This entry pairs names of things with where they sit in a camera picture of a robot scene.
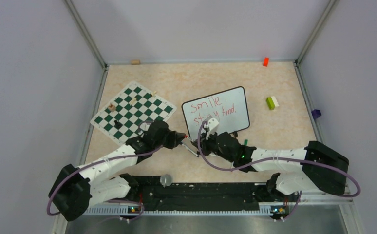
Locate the purple cable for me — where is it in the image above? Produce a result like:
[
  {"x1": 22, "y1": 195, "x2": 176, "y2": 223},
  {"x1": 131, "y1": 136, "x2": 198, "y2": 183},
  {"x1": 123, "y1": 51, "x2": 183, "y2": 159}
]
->
[
  {"x1": 46, "y1": 121, "x2": 165, "y2": 223},
  {"x1": 197, "y1": 121, "x2": 361, "y2": 223}
]

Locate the green and white brick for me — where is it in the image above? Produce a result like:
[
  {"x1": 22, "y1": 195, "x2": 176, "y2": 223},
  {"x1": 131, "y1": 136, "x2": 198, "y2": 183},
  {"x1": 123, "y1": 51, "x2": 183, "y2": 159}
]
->
[{"x1": 266, "y1": 96, "x2": 279, "y2": 110}]

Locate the grey round knob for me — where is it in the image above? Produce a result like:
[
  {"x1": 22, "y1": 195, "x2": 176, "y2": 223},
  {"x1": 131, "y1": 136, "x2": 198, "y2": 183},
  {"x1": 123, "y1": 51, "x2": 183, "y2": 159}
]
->
[{"x1": 160, "y1": 174, "x2": 172, "y2": 187}]

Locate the wooden block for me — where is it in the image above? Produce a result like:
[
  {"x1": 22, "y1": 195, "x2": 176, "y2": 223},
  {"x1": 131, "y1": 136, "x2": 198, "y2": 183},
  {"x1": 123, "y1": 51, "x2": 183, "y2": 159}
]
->
[{"x1": 131, "y1": 59, "x2": 141, "y2": 65}]

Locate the green white chess mat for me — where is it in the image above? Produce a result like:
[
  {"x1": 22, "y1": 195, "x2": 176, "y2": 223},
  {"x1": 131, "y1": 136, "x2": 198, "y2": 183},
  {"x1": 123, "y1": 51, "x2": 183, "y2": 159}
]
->
[{"x1": 91, "y1": 81, "x2": 176, "y2": 145}]

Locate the white whiteboard black frame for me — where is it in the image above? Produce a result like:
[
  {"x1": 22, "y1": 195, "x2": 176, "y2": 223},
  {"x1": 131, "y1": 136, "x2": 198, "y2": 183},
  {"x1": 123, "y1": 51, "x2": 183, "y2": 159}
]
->
[{"x1": 181, "y1": 86, "x2": 250, "y2": 139}]

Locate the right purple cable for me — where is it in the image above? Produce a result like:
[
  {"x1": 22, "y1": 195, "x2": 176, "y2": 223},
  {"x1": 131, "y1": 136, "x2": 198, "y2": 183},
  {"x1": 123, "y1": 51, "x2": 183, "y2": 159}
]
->
[{"x1": 197, "y1": 121, "x2": 361, "y2": 223}]

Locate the purple block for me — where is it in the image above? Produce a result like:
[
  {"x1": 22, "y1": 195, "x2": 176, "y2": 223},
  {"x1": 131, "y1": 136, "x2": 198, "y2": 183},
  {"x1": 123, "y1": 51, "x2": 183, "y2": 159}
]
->
[{"x1": 311, "y1": 109, "x2": 322, "y2": 120}]

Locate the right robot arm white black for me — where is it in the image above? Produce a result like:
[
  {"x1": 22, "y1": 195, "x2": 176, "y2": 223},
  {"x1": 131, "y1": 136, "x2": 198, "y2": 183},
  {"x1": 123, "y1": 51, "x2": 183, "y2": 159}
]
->
[{"x1": 192, "y1": 132, "x2": 349, "y2": 201}]

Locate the black chess piece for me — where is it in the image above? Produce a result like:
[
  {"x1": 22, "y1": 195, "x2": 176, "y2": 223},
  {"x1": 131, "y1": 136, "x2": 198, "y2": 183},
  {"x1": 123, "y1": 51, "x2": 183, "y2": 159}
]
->
[{"x1": 114, "y1": 120, "x2": 123, "y2": 129}]

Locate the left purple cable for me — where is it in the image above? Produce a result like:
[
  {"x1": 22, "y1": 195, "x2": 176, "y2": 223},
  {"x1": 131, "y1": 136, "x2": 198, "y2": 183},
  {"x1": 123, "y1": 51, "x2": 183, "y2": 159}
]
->
[{"x1": 46, "y1": 121, "x2": 165, "y2": 223}]

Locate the blue cap whiteboard marker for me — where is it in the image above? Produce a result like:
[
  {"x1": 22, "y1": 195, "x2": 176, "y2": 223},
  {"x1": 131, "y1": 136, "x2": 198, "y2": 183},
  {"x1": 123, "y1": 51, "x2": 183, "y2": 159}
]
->
[{"x1": 182, "y1": 144, "x2": 199, "y2": 157}]

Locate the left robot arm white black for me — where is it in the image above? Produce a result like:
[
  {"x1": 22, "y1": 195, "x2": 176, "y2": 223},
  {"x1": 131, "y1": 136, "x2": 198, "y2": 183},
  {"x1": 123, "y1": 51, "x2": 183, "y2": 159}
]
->
[{"x1": 46, "y1": 120, "x2": 187, "y2": 221}]

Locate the orange block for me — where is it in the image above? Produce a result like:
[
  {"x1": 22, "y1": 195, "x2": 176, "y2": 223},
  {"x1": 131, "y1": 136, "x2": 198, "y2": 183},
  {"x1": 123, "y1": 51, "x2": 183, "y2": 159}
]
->
[{"x1": 263, "y1": 57, "x2": 270, "y2": 67}]

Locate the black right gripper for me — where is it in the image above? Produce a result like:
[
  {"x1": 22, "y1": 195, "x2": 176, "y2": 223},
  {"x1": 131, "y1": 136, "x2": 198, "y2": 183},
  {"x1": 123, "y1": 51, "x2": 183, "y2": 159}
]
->
[{"x1": 193, "y1": 128, "x2": 235, "y2": 162}]

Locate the brown chess piece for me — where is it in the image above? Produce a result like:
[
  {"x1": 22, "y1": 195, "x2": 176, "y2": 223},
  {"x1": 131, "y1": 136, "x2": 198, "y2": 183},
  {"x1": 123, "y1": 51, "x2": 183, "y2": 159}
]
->
[{"x1": 107, "y1": 103, "x2": 116, "y2": 112}]

